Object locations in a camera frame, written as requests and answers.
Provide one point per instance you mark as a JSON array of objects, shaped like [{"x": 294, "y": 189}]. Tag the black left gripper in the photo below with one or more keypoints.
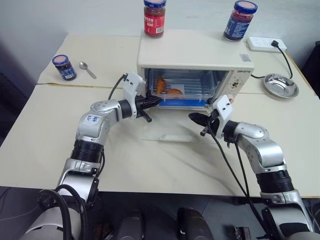
[{"x": 140, "y": 103}]

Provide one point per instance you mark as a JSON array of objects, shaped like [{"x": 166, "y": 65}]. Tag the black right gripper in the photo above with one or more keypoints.
[{"x": 213, "y": 122}]

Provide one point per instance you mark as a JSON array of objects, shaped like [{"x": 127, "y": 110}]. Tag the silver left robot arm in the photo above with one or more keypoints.
[{"x": 92, "y": 125}]

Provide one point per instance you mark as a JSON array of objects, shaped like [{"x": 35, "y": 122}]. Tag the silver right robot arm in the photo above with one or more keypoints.
[{"x": 265, "y": 150}]

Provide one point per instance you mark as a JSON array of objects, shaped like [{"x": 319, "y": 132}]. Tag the tall orange food piece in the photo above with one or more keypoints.
[{"x": 160, "y": 85}]

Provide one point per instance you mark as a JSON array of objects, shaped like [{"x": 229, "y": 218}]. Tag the flat orange food piece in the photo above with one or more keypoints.
[{"x": 174, "y": 91}]

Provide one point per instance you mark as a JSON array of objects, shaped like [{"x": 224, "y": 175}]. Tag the glass toaster oven door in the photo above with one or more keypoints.
[{"x": 165, "y": 137}]

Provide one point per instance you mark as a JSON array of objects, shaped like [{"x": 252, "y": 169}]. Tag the toaster oven knob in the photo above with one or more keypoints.
[{"x": 235, "y": 85}]

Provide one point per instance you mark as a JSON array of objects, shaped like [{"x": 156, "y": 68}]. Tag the cream toaster oven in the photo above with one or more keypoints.
[{"x": 190, "y": 52}]

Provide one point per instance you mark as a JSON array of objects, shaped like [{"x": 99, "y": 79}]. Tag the cream table cloth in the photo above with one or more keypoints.
[
  {"x": 162, "y": 165},
  {"x": 100, "y": 50}
]

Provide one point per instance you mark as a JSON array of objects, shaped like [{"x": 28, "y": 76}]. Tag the metal spoon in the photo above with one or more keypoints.
[{"x": 83, "y": 65}]

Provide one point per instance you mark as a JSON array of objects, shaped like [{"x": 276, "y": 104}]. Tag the red label sauce jar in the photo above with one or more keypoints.
[{"x": 153, "y": 22}]

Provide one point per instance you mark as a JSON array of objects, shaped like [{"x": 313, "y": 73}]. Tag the stainless steel bowl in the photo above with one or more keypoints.
[{"x": 281, "y": 86}]

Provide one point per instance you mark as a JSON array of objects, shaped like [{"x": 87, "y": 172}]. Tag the small blue label jar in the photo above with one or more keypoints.
[{"x": 65, "y": 70}]

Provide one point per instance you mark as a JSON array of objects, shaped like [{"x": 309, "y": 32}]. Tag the white power strip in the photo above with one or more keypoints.
[{"x": 260, "y": 43}]

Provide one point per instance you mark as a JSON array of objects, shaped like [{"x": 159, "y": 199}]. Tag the large blue label jar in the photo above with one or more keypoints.
[{"x": 237, "y": 25}]

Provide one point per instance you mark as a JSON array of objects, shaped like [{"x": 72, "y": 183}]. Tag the dark brown rounded shape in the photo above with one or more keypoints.
[{"x": 195, "y": 225}]

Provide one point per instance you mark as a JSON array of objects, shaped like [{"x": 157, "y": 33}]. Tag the dark grey rounded shape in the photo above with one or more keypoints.
[{"x": 135, "y": 225}]

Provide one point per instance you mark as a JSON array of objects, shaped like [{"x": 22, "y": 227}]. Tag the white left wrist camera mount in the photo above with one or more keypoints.
[{"x": 132, "y": 85}]

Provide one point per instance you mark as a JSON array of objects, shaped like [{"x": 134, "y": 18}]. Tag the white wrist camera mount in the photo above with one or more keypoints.
[
  {"x": 223, "y": 106},
  {"x": 132, "y": 85}
]

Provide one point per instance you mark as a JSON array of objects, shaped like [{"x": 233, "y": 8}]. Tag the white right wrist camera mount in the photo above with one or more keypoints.
[{"x": 223, "y": 106}]

